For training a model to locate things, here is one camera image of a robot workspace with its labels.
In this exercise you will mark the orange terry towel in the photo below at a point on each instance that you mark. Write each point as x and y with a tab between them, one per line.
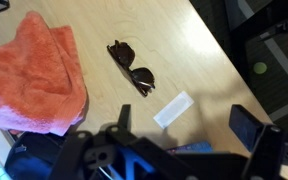
30	76

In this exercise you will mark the blue tissue pack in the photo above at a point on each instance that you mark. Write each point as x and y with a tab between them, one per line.
192	147

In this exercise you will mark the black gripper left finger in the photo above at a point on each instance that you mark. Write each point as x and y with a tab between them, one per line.
125	116

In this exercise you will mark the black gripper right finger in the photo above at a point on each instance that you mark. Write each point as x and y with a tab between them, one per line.
244	125

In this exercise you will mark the dark brown sunglasses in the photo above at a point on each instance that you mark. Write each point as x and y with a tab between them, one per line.
124	55

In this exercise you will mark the white paper strip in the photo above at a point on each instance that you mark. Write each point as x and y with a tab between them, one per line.
173	110

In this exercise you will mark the dark blue bag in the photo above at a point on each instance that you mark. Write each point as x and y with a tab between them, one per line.
34	156

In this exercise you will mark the green ball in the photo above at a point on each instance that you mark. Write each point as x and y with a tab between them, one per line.
260	68

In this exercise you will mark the black floor stand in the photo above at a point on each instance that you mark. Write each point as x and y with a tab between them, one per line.
250	30

